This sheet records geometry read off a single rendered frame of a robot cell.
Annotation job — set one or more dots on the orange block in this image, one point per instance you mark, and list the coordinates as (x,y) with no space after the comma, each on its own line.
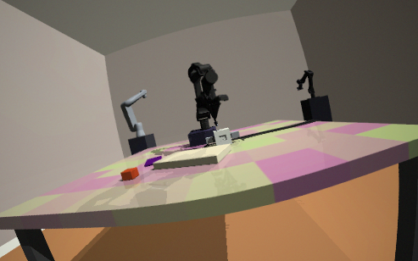
(129,174)

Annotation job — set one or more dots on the cream flat slab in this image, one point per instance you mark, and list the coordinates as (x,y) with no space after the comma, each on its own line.
(201,156)

